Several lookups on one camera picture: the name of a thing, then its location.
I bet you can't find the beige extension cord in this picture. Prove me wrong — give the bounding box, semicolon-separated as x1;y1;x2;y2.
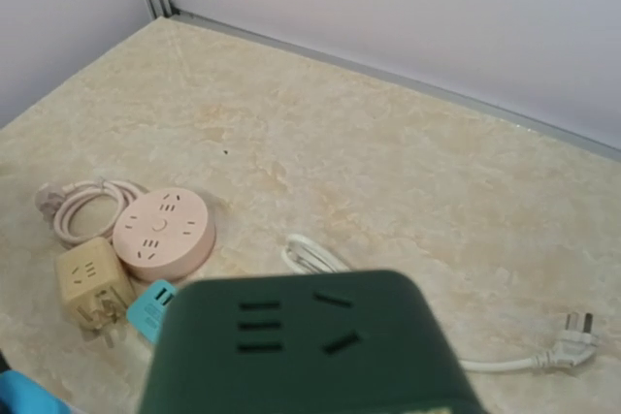
33;176;217;283

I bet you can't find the dark green cube adapter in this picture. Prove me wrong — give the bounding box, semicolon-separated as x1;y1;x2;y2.
140;271;483;413

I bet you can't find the teal power strip with cord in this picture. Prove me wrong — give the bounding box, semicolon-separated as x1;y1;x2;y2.
126;235;598;375

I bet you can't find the light blue adapter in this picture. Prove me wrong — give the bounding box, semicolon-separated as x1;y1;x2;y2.
0;370;84;414

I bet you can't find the beige cube socket adapter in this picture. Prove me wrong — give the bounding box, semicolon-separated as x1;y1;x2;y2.
54;238;137;348

